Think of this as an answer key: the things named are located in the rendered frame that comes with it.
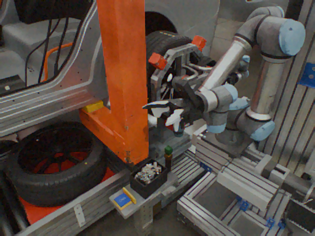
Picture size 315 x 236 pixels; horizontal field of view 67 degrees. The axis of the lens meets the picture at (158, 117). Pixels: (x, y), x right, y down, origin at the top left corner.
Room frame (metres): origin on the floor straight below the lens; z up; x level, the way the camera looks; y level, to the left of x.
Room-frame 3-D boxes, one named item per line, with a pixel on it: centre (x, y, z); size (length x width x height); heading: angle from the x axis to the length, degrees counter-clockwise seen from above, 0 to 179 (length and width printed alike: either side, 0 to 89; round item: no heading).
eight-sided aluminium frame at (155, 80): (1.66, -0.17, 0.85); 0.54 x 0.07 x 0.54; 132
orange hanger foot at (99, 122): (1.46, 0.40, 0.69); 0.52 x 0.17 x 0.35; 42
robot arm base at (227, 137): (1.04, -0.39, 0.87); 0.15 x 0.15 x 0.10
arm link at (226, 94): (0.79, -0.24, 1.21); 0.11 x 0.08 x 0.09; 121
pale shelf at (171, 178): (1.00, 0.08, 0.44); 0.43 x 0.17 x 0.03; 132
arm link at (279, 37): (0.93, -0.46, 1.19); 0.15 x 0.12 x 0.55; 31
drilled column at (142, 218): (0.98, 0.10, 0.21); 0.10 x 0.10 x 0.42; 42
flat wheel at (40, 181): (1.30, 0.73, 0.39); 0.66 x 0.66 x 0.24
